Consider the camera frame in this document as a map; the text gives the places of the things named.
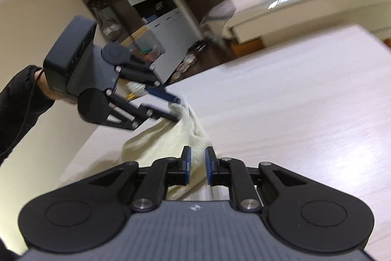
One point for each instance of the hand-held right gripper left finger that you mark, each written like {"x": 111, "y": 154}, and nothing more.
{"x": 188, "y": 166}

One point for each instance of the person's left forearm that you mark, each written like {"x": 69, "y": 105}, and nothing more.
{"x": 21, "y": 105}

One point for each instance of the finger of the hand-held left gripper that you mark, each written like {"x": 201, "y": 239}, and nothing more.
{"x": 152, "y": 112}
{"x": 160, "y": 93}

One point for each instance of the long cream side table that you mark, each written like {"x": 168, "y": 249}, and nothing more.
{"x": 305, "y": 13}

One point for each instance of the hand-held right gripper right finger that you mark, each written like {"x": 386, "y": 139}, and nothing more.
{"x": 209, "y": 166}

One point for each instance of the cream terry towel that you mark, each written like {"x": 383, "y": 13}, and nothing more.
{"x": 171, "y": 138}

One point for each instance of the grey kitchen cabinet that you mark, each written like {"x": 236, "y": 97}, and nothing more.
{"x": 171, "y": 34}

